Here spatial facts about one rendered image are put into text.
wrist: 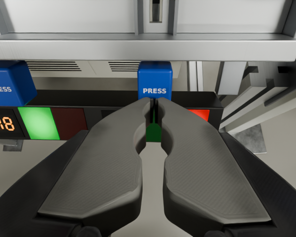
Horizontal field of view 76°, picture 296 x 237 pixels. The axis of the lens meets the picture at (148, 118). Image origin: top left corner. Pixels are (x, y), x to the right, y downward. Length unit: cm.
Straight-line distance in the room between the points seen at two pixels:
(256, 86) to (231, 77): 4
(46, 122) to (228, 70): 17
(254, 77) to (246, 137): 69
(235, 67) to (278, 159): 81
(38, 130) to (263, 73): 24
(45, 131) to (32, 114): 2
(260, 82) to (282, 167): 77
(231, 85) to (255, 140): 74
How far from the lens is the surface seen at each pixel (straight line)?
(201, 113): 17
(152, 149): 83
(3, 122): 22
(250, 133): 93
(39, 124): 20
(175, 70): 79
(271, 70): 25
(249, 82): 23
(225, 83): 19
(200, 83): 57
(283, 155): 99
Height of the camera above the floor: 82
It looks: 75 degrees down
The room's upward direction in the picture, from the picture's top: 6 degrees counter-clockwise
